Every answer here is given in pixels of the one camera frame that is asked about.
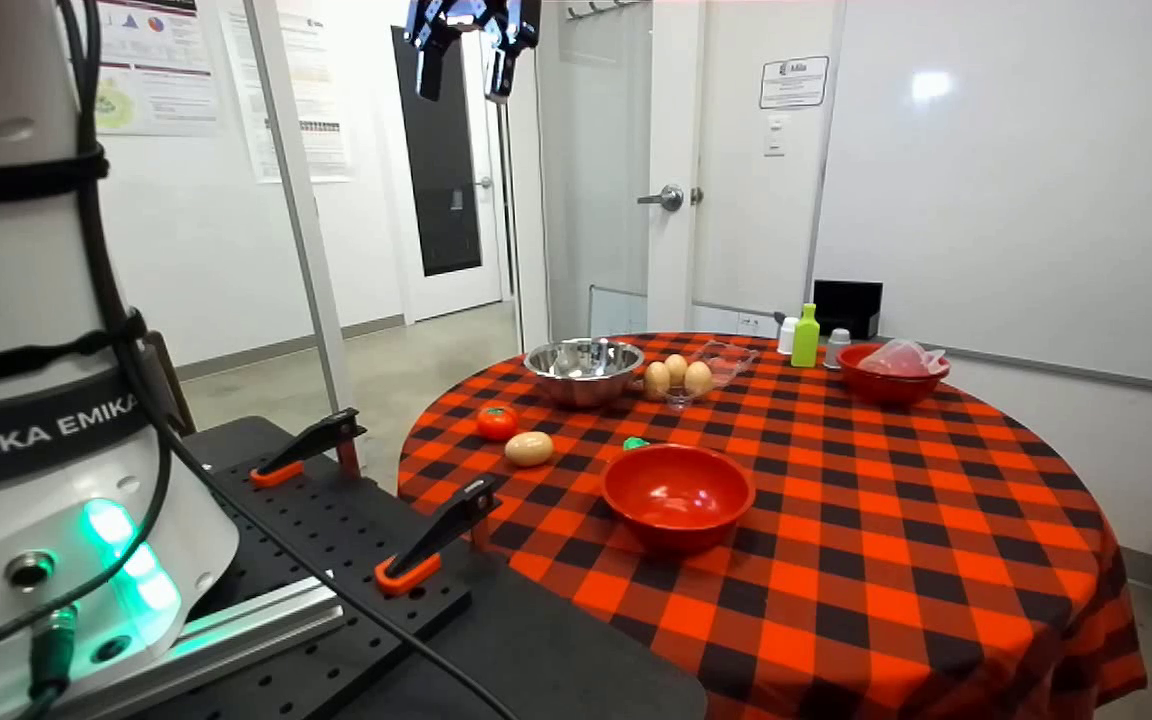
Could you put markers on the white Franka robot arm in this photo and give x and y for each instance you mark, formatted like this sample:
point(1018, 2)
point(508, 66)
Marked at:
point(105, 535)

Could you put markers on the beige toy potato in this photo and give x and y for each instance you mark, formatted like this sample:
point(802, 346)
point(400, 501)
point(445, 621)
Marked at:
point(529, 451)

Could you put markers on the black orange clamp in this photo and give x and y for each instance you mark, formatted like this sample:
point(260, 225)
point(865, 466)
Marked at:
point(420, 556)
point(332, 434)

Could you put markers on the red toy tomato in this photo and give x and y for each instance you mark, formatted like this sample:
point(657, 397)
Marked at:
point(498, 423)

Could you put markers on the red bowl with bag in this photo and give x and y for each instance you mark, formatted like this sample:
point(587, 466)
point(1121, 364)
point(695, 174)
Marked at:
point(894, 372)

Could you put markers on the large wall whiteboard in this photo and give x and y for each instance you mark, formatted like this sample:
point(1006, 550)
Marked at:
point(991, 167)

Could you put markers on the green plastic bottle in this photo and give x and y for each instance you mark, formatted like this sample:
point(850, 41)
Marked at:
point(804, 336)

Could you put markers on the black orange clamp right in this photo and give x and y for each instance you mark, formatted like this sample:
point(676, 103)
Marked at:
point(420, 556)

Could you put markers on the red plastic bowl front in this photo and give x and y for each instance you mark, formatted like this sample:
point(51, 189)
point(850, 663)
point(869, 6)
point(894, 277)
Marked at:
point(676, 498)

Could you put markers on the red black plaid tablecloth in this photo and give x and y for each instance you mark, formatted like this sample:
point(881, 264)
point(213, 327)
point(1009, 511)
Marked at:
point(897, 564)

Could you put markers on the black wall file holder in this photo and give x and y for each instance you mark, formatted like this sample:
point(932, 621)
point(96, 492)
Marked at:
point(850, 306)

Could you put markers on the black orange clamp left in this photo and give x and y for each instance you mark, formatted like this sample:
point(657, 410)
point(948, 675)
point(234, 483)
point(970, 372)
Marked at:
point(332, 434)

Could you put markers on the white door with handle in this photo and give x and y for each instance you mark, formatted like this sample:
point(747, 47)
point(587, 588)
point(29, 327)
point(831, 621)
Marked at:
point(618, 93)

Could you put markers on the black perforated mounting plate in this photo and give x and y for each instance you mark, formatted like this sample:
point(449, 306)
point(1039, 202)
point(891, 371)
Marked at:
point(529, 649)

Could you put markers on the silver metal bowl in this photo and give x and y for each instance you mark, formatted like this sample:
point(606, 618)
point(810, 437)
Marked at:
point(587, 371)

